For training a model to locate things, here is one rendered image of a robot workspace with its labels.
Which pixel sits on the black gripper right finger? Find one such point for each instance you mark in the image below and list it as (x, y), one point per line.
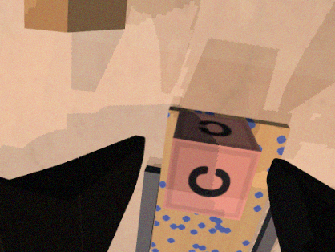
(302, 207)

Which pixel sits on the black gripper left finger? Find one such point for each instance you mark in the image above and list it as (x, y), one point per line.
(72, 207)

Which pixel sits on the pink labelled cube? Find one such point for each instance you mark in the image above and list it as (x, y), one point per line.
(212, 165)

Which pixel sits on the orange strip with blue dots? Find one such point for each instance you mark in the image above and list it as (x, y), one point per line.
(181, 231)

